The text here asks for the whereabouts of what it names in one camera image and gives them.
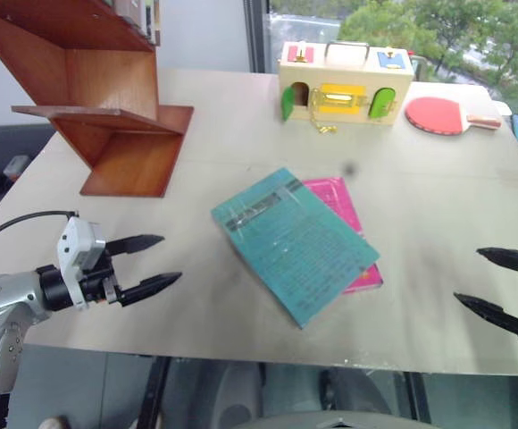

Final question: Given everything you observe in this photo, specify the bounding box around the black table leg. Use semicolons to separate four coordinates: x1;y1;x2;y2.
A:
136;356;173;429
404;370;434;425

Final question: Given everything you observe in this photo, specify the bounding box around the wooden lock busy box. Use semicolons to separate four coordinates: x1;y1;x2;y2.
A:
277;40;414;128

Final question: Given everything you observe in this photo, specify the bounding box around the brown wooden bookshelf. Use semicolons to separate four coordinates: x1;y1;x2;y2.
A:
0;0;196;198

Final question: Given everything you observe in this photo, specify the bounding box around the red table tennis paddle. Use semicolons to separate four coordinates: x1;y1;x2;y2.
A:
404;96;504;136

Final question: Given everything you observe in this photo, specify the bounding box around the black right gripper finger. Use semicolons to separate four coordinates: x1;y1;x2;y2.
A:
453;292;518;347
476;247;518;274

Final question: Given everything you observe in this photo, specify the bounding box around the dark window frame post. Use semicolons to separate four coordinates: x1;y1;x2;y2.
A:
243;0;272;74

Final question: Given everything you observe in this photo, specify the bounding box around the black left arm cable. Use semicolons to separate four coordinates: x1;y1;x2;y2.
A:
0;210;79;253

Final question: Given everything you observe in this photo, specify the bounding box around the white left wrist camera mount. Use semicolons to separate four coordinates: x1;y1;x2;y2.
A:
57;216;107;311

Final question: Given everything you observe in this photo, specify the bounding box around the teal book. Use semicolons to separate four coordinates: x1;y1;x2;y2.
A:
210;167;381;330

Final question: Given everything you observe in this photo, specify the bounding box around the gold chain with key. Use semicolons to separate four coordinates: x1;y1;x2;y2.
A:
308;88;338;135

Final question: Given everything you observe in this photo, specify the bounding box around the pink book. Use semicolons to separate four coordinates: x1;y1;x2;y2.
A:
302;176;384;295

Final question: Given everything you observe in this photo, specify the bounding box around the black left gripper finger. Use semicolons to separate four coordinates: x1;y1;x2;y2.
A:
118;272;183;308
105;234;165;258

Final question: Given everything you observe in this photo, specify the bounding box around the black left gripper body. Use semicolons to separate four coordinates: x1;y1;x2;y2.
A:
78;249;123;307

